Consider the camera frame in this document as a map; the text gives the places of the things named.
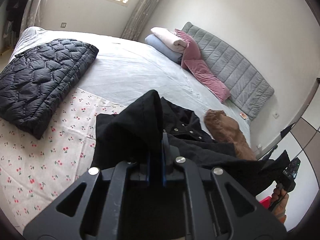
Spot cherry print bed sheet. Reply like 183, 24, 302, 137
1, 88, 125, 228

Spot person's right hand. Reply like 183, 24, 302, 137
271, 184, 289, 224

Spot brown garment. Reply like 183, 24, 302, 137
204, 109, 256, 161

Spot black quilted jacket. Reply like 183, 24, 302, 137
1, 38, 99, 139

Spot dark clothes hanging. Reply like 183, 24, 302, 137
6, 0, 28, 37

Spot white mattress cover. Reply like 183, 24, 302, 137
10, 27, 251, 142

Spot left grey curtain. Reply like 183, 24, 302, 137
20, 0, 48, 34

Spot black long coat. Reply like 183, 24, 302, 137
91, 89, 291, 240

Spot red plastic chair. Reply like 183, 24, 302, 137
259, 196, 272, 209

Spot grey curtain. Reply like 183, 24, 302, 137
20, 0, 48, 34
120, 0, 160, 41

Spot small orange packet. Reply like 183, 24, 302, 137
240, 112, 248, 120

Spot right grey curtain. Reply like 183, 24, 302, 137
120, 0, 160, 41

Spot pink velvet pillow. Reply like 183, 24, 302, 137
175, 29, 230, 103

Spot grey padded headboard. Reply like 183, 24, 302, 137
182, 22, 274, 120

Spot light blue pillow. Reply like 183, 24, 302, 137
145, 34, 183, 64

